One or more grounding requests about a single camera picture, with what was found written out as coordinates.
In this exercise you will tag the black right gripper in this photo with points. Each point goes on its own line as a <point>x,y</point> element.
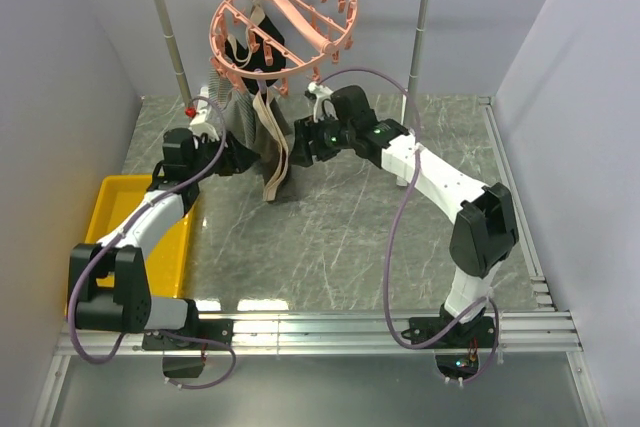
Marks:
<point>306,131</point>

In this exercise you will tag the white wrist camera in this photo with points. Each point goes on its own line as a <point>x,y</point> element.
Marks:
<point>201,114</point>
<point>317,93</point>

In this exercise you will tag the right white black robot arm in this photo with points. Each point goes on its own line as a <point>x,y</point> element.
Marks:
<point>483,217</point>

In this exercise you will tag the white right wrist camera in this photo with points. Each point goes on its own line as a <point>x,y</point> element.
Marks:
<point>317,93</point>

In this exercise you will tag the dark grey boxer briefs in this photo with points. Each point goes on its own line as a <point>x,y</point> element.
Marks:
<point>273,142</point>

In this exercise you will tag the grey striped underwear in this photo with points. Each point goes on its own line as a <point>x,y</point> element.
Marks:
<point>237,108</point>

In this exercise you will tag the aluminium right side rail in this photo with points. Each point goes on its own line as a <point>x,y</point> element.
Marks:
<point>538,280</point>

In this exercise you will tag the yellow plastic tray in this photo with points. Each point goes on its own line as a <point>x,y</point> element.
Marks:
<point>105,207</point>

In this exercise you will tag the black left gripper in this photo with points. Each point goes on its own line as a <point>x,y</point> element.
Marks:
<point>236,158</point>

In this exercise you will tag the aluminium table edge rail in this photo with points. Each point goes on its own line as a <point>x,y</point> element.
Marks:
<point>362,333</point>

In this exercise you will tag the black hanging underwear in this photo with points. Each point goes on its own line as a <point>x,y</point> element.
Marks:
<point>252,56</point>

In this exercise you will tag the pink round clip hanger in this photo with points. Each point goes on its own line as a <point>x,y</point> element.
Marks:
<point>315,31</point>

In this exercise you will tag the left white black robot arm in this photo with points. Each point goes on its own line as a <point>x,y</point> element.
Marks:
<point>129,307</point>

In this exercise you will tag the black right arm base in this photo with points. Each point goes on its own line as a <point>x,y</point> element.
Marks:
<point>457,357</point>

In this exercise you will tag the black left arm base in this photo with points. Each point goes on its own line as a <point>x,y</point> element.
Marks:
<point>185,352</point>

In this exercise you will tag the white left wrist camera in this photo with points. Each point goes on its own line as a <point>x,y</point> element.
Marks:
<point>201,114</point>

